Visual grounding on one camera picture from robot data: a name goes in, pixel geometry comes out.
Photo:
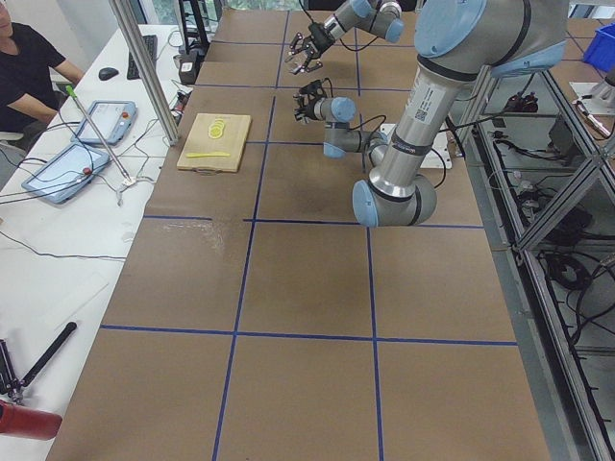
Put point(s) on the bamboo cutting board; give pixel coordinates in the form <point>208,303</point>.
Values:
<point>233,142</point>

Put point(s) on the black computer mouse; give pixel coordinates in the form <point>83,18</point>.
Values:
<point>107,73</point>

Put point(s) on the teach pendant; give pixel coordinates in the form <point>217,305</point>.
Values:
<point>113,119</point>
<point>67,173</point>

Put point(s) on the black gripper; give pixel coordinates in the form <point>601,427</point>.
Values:
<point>313,45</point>
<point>312,109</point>

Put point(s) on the far teach pendant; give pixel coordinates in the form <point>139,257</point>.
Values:
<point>113,119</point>

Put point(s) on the black box with label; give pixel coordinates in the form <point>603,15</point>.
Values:
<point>189,67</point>

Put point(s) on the aluminium frame post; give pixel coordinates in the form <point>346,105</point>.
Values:
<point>145,65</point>

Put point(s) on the black tripod handle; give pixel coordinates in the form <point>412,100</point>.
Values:
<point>14,386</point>

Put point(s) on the near teach pendant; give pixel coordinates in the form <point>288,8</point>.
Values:
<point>67,173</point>

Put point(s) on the metal rod green tip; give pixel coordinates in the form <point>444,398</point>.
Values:
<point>128,180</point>

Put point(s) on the person in black shirt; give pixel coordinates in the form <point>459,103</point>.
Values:
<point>27,93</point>

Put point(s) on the red cylinder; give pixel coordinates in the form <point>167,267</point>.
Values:
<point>23,422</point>

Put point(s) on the blue plastic bin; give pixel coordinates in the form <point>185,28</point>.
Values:
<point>601,51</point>

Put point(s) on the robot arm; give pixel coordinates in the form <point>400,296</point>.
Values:
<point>380,19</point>
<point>454,40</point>

